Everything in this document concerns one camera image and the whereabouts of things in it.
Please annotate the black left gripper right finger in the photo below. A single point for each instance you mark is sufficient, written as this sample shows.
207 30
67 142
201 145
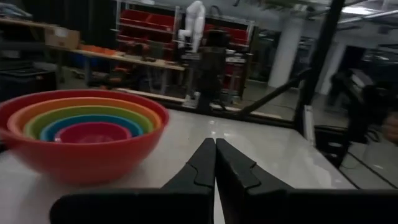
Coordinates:
280 205

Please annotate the white pillar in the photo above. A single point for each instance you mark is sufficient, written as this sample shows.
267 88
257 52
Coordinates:
286 53

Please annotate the black frame post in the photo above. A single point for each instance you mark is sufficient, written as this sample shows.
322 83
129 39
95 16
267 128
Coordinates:
320 56

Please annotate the cardboard box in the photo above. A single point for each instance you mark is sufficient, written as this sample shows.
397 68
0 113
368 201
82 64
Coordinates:
62 38

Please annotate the wooden workbench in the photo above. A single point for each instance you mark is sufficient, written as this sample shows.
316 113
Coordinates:
130 59

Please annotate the black office chair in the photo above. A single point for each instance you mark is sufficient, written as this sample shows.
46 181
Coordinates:
357 102

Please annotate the green plastic bowl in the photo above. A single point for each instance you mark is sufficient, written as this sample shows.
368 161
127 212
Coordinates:
93 109

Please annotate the black storage bin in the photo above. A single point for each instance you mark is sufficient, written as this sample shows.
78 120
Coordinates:
26 82

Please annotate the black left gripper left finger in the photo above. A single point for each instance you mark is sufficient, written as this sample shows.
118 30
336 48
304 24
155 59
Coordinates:
174 202

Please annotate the teal plastic bowl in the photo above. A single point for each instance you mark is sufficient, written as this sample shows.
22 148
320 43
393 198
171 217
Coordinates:
90 118

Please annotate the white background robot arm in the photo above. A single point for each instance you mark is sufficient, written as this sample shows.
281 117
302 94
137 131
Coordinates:
194 25

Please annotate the black diagonal frame strut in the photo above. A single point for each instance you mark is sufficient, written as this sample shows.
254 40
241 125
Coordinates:
273 93

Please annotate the small pink plastic bowl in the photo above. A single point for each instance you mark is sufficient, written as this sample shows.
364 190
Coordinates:
93 133

